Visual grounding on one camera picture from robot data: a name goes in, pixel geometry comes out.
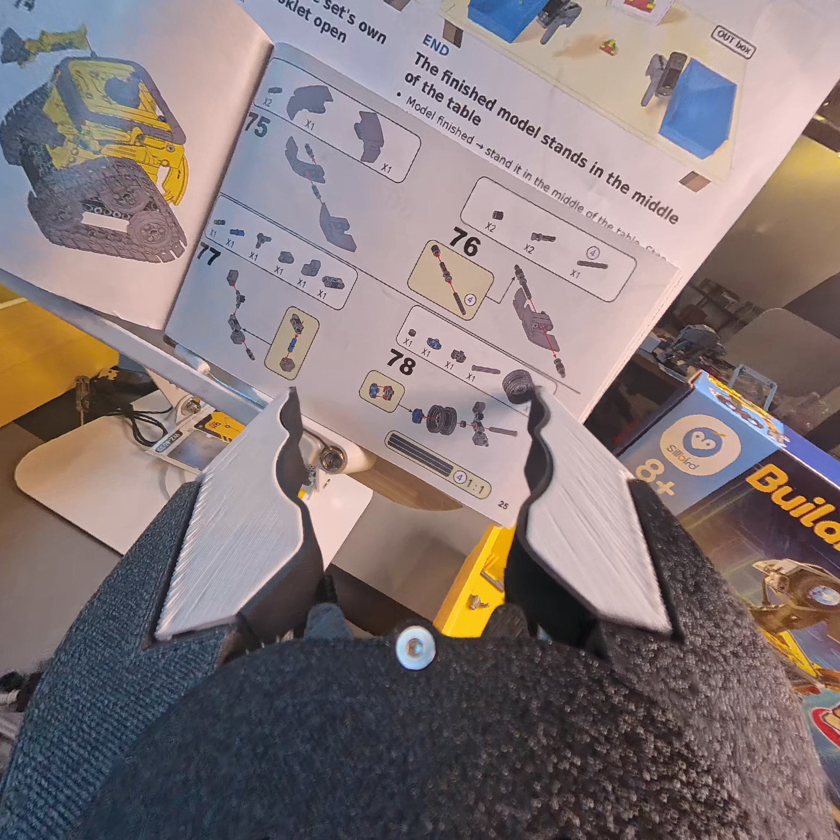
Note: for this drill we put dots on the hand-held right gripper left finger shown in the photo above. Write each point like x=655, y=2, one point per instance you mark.
x=243, y=544

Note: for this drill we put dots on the grey walker model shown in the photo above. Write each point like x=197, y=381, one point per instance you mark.
x=695, y=341

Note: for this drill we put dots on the instruction booklet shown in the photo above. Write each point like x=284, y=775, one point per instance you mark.
x=394, y=197

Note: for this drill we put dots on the white booklet stand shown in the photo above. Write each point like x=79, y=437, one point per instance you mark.
x=79, y=485

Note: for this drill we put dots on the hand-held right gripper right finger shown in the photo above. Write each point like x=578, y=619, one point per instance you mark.
x=590, y=525

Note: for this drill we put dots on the blue toy set box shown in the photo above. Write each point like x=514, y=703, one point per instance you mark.
x=754, y=525

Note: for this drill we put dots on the white printed task sheet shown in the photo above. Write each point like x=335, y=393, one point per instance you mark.
x=590, y=98

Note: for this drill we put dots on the small grey pin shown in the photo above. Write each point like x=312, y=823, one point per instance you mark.
x=477, y=602
x=492, y=581

